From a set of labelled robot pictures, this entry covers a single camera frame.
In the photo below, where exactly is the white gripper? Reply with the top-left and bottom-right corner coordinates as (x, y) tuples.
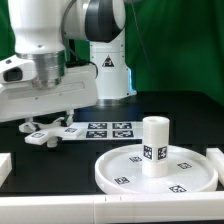
(0, 55), (98, 131)

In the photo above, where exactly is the white cross-shaped table base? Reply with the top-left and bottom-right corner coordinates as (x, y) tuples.
(19, 117), (83, 148)

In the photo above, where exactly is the white round table top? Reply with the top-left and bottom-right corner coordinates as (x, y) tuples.
(95, 144), (218, 194)

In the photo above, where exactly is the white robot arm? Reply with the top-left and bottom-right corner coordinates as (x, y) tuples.
(0, 0), (135, 122)

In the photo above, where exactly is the white left fence block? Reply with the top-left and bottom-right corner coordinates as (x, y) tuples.
(0, 153), (12, 187)

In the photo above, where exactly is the white fence block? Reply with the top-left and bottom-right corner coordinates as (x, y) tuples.
(206, 148), (224, 187)
(0, 153), (12, 187)

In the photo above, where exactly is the white marker tag sheet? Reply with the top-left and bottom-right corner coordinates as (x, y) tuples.
(63, 121), (143, 140)

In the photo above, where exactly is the white right fence block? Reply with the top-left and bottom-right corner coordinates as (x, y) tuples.
(206, 148), (224, 187)

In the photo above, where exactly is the white front fence rail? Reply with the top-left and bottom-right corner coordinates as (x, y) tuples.
(0, 191), (224, 224)

